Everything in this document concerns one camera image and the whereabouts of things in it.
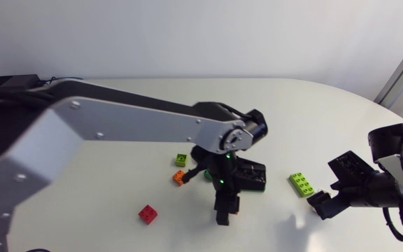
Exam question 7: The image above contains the white toy brick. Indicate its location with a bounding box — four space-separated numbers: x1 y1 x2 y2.
310 188 332 214

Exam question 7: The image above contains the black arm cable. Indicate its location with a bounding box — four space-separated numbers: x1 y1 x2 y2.
382 201 403 242

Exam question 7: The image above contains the thin dark cable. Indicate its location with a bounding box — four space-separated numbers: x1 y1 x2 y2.
39 76 83 85

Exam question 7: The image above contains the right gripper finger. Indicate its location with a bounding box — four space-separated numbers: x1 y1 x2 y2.
306 191 341 221

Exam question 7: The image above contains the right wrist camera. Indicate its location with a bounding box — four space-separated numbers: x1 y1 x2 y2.
327 150 378 192

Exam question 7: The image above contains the red toy brick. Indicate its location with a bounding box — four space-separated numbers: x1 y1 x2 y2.
138 204 159 225

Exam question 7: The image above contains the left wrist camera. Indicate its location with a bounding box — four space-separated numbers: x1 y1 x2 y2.
236 157 267 192

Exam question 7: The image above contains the small lime toy brick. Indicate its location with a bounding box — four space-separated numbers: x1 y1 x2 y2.
174 153 189 167

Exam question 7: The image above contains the orange toy brick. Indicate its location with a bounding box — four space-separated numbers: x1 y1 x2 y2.
172 169 187 187

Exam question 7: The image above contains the long lime toy brick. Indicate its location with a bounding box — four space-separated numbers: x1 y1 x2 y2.
288 172 316 198

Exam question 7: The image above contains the black power brick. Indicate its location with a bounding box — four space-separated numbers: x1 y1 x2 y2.
0 73 41 95

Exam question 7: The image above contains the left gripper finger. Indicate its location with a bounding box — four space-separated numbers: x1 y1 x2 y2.
182 164 208 184
213 192 241 226

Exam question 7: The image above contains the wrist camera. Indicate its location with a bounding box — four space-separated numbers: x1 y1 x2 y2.
327 150 378 192
236 157 267 192

